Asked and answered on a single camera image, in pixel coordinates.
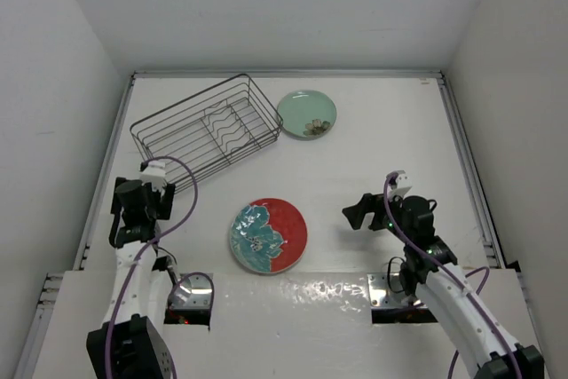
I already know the metal base plate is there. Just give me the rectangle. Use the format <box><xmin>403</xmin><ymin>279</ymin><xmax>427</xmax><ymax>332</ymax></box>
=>
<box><xmin>367</xmin><ymin>272</ymin><xmax>426</xmax><ymax>310</ymax></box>
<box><xmin>168</xmin><ymin>272</ymin><xmax>215</xmax><ymax>310</ymax></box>

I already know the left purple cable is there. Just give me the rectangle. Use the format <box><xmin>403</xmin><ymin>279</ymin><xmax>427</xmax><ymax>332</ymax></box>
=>
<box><xmin>107</xmin><ymin>155</ymin><xmax>218</xmax><ymax>379</ymax></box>

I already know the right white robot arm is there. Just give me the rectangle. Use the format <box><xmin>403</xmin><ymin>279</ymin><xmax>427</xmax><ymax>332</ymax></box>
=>
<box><xmin>342</xmin><ymin>193</ymin><xmax>545</xmax><ymax>378</ymax></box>

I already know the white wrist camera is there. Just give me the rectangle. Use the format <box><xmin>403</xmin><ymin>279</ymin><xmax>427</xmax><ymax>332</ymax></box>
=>
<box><xmin>139</xmin><ymin>160</ymin><xmax>167</xmax><ymax>193</ymax></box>
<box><xmin>385</xmin><ymin>170</ymin><xmax>413</xmax><ymax>201</ymax></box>

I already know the green flower plate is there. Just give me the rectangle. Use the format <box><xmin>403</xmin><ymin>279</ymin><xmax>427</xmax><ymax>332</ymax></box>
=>
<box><xmin>277</xmin><ymin>90</ymin><xmax>337</xmax><ymax>140</ymax></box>

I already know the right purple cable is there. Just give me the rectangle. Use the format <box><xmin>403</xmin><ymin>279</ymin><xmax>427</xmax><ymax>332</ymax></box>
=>
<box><xmin>382</xmin><ymin>172</ymin><xmax>523</xmax><ymax>379</ymax></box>

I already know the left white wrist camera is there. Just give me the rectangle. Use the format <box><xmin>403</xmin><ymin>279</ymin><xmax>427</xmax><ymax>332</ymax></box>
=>
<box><xmin>139</xmin><ymin>160</ymin><xmax>167</xmax><ymax>193</ymax></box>

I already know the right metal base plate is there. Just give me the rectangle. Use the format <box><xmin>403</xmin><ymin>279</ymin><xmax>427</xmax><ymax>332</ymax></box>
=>
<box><xmin>367</xmin><ymin>272</ymin><xmax>426</xmax><ymax>310</ymax></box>

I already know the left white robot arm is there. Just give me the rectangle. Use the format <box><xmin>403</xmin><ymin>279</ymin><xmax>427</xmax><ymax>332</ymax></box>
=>
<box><xmin>86</xmin><ymin>178</ymin><xmax>174</xmax><ymax>378</ymax></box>

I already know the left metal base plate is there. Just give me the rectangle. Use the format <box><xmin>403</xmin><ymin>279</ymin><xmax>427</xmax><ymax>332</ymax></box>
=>
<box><xmin>168</xmin><ymin>272</ymin><xmax>215</xmax><ymax>310</ymax></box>

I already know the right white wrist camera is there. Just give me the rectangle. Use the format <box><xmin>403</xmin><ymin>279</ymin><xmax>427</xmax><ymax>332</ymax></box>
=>
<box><xmin>385</xmin><ymin>170</ymin><xmax>413</xmax><ymax>201</ymax></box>

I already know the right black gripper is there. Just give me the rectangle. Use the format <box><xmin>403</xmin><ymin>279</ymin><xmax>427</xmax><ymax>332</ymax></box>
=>
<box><xmin>342</xmin><ymin>188</ymin><xmax>411</xmax><ymax>244</ymax></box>

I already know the red and teal plate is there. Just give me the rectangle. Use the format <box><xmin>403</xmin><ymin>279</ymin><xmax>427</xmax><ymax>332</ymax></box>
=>
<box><xmin>229</xmin><ymin>198</ymin><xmax>308</xmax><ymax>275</ymax></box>

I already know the purple cable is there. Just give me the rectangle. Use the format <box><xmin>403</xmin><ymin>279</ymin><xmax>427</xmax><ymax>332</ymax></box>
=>
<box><xmin>382</xmin><ymin>172</ymin><xmax>523</xmax><ymax>379</ymax></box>
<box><xmin>107</xmin><ymin>155</ymin><xmax>218</xmax><ymax>379</ymax></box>

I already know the wire dish rack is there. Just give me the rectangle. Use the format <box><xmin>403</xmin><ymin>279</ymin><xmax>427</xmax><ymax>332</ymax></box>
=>
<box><xmin>130</xmin><ymin>73</ymin><xmax>283</xmax><ymax>193</ymax></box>

